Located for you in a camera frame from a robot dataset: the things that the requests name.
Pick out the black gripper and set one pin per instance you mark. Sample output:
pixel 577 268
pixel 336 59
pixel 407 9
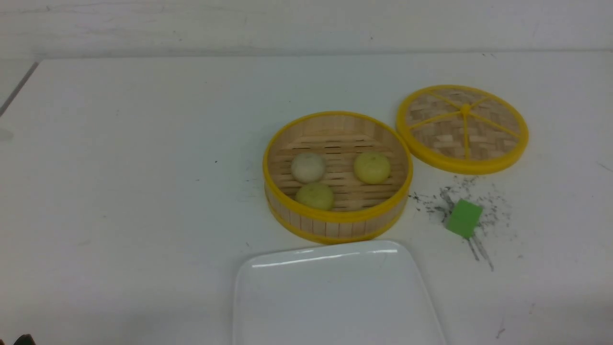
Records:
pixel 25 339

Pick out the pale yellow steamed bun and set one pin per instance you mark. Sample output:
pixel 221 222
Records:
pixel 316 195

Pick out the white steamed bun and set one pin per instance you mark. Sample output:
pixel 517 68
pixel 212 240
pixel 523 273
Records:
pixel 308 168

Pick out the white square plate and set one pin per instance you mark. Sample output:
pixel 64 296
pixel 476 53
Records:
pixel 360 293

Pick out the yellow rimmed bamboo steamer basket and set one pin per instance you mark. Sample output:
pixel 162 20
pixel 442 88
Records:
pixel 361 212

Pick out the green cube block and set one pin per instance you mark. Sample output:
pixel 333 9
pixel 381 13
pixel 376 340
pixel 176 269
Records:
pixel 464 219

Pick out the yellow rimmed woven steamer lid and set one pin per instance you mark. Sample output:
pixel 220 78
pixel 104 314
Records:
pixel 462 130

